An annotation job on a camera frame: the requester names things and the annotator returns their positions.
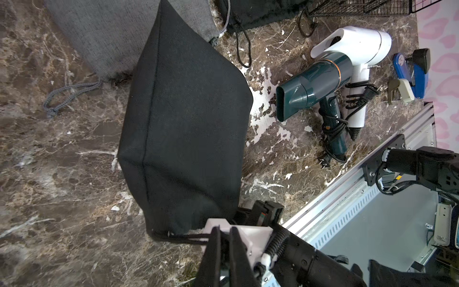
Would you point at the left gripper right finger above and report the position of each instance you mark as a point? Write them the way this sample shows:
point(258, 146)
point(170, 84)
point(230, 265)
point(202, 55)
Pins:
point(240, 271)

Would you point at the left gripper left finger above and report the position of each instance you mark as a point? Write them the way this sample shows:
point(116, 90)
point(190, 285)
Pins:
point(210, 267)

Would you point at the black pouch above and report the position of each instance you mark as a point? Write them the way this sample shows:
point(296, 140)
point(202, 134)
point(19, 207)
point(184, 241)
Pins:
point(184, 133)
point(239, 16)

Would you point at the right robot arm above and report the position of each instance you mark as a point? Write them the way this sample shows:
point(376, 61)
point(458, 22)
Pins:
point(434, 168)

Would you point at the white hair dryer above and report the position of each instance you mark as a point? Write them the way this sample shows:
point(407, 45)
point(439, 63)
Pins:
point(365, 48)

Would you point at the grey hair dryer pouch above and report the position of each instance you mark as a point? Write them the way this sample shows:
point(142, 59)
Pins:
point(118, 32)

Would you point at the beige staple remover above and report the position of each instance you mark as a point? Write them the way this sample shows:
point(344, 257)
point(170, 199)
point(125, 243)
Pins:
point(399, 90)

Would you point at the blue stapler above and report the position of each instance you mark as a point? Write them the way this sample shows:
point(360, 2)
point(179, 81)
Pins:
point(414, 69)

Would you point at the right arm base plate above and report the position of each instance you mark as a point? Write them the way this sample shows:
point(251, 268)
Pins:
point(371, 165)

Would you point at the black wire basket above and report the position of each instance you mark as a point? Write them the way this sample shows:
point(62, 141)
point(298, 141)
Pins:
point(356, 10)

